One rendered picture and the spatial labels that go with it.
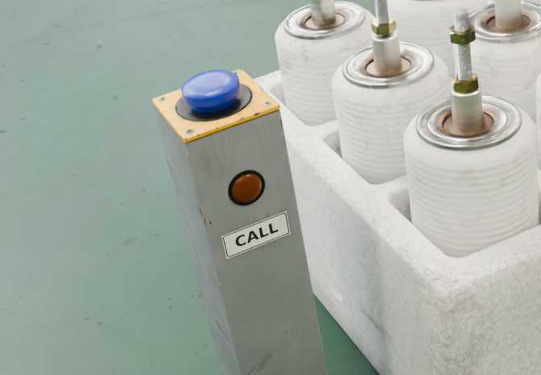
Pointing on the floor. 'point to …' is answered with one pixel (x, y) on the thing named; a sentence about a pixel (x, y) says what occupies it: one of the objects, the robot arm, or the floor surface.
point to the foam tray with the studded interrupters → (408, 269)
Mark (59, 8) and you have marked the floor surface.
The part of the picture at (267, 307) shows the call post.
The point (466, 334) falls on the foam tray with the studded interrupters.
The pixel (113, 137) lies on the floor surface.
